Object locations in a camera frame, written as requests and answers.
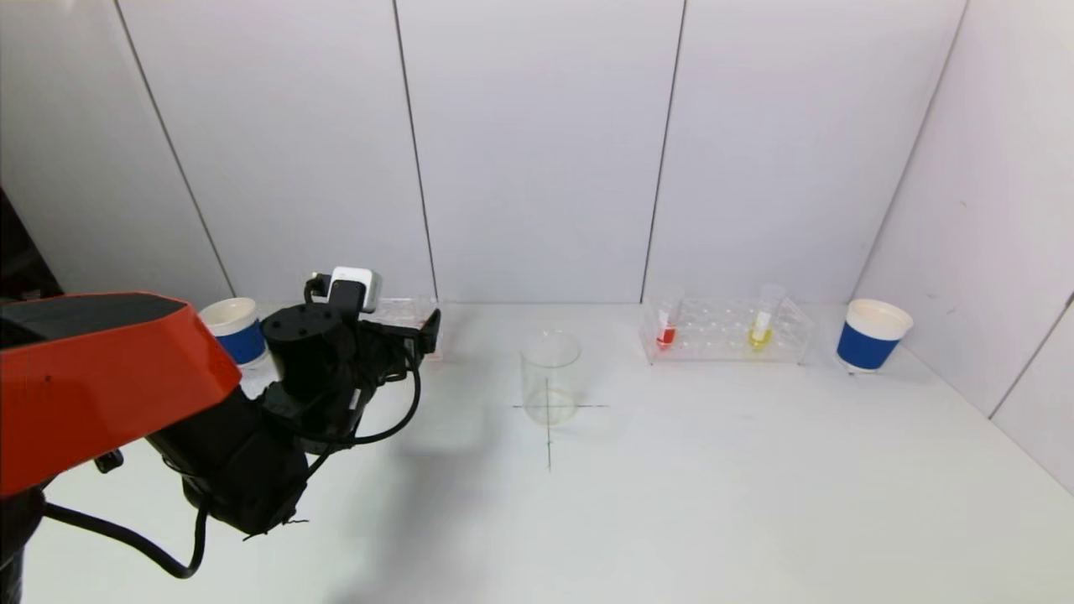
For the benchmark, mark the yellow pigment test tube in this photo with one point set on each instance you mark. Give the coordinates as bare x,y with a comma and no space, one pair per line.
759,338

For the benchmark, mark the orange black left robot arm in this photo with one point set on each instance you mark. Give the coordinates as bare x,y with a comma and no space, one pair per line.
101,377

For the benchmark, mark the clear acrylic test tube rack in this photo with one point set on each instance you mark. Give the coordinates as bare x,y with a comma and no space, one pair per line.
401,309
713,337

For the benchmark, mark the white paper cup blue sleeve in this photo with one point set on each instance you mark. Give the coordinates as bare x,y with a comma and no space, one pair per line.
248,344
866,347

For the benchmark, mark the clear glass beaker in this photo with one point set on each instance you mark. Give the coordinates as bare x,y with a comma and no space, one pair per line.
537,369

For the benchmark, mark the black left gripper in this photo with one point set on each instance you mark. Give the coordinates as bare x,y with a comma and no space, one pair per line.
386,352

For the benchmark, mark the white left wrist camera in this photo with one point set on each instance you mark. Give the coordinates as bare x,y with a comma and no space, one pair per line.
352,281

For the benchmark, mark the red pigment test tube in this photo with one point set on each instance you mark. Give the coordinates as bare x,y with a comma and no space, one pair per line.
666,337

